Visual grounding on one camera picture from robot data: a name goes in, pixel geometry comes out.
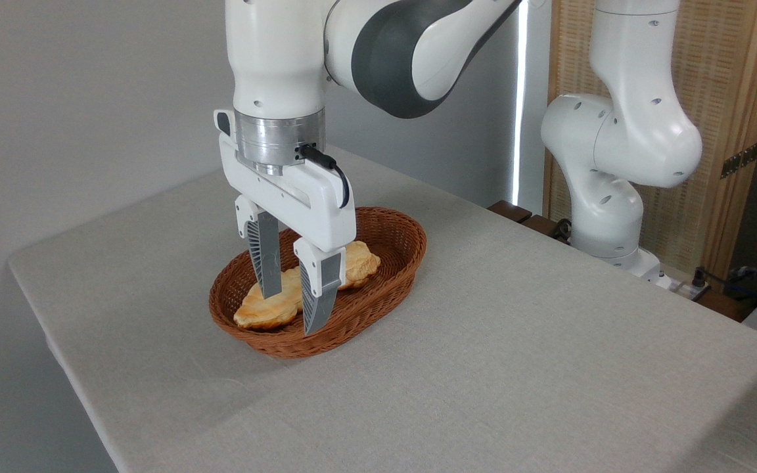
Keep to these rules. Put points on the white power strip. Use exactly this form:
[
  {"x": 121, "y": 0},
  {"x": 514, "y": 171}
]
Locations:
[{"x": 681, "y": 286}]

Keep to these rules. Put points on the bamboo folding screen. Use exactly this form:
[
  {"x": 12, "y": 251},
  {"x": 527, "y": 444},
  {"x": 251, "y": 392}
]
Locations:
[{"x": 733, "y": 79}]

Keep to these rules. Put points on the dark brown wooden block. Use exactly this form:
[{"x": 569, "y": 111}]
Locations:
[
  {"x": 539, "y": 225},
  {"x": 510, "y": 211}
]

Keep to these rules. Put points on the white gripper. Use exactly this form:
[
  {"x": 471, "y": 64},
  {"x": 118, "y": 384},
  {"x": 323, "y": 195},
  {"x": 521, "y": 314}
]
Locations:
[{"x": 316, "y": 210}]

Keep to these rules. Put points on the brown wicker oval basket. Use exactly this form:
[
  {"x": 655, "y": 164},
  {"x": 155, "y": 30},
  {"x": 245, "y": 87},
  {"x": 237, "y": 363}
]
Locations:
[{"x": 378, "y": 289}]

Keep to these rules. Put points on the dark metal screen hinge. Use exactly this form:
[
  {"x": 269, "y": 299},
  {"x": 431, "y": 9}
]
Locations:
[{"x": 740, "y": 159}]

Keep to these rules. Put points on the grey tablecloth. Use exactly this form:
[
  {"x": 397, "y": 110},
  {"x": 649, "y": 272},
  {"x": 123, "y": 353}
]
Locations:
[{"x": 516, "y": 368}]

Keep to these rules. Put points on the round golden bread roll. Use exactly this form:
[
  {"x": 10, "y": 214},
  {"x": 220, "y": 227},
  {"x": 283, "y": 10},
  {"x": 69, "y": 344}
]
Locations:
[{"x": 360, "y": 263}]

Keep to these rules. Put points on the white vertical light strip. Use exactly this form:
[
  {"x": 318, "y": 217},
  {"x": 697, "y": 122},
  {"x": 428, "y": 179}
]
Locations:
[{"x": 520, "y": 98}]

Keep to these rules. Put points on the long golden bread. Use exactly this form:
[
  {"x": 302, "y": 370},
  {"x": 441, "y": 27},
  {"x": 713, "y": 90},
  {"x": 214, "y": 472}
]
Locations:
[{"x": 267, "y": 312}]

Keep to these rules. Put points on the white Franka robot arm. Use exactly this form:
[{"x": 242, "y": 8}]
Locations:
[{"x": 621, "y": 131}]

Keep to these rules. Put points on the black power plug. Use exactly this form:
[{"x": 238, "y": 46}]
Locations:
[{"x": 699, "y": 277}]

